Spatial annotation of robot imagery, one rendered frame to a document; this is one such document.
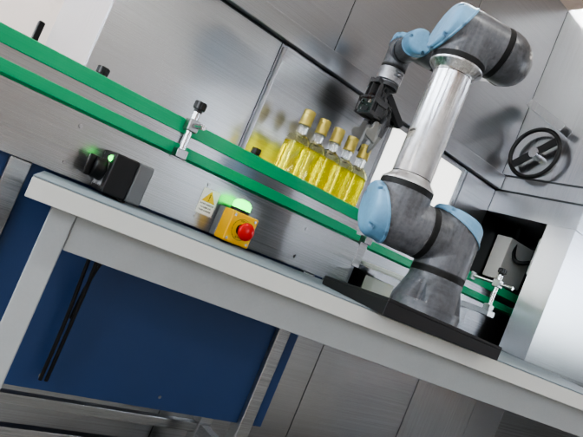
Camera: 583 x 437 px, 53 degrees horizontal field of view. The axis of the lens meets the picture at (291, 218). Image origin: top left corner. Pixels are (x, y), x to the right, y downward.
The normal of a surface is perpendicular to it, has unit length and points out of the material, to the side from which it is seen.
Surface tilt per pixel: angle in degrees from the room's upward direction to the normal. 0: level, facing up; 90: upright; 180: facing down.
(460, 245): 87
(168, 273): 90
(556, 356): 90
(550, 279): 90
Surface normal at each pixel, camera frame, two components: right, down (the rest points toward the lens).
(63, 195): 0.34, 0.10
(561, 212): -0.73, -0.34
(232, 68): 0.55, 0.19
